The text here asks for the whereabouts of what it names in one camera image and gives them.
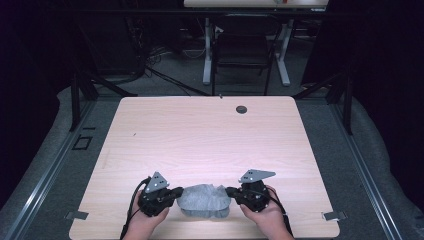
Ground grey tape piece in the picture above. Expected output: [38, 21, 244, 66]
[321, 210, 348, 222]
[64, 210, 90, 221]

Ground black metal crossbar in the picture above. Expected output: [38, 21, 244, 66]
[63, 8, 338, 18]

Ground black tape square outline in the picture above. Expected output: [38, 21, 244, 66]
[72, 134, 94, 151]

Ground person's right hand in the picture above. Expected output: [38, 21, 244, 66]
[239, 185, 296, 240]

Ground black metal frame strut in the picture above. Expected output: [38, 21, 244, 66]
[293, 71, 354, 136]
[68, 68, 138, 133]

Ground black floor cables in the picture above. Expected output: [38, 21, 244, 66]
[144, 46, 211, 98]

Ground black curtain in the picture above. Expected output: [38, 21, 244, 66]
[303, 0, 424, 211]
[0, 0, 78, 208]

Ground white desk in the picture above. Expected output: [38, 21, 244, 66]
[183, 0, 331, 87]

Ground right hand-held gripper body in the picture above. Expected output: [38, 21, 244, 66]
[237, 168, 277, 214]

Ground person's left hand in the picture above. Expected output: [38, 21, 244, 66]
[120, 199, 171, 240]

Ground aluminium floor rail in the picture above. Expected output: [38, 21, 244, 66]
[3, 99, 98, 240]
[329, 99, 404, 240]

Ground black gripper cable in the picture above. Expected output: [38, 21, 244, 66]
[119, 176, 152, 240]
[266, 191, 295, 238]

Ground black chair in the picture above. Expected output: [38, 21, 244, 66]
[210, 14, 279, 97]

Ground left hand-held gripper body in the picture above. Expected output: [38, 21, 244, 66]
[137, 171, 175, 218]

